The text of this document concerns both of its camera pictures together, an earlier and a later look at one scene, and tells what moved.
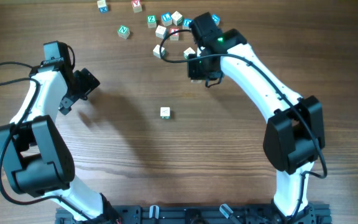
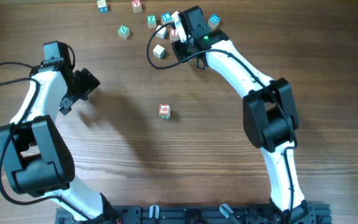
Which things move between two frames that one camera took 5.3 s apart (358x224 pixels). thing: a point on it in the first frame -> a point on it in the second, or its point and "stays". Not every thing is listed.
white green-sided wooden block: (156, 51) stays
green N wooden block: (123, 32) stays
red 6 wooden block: (196, 81) -> (164, 109)
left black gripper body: (81, 89) stays
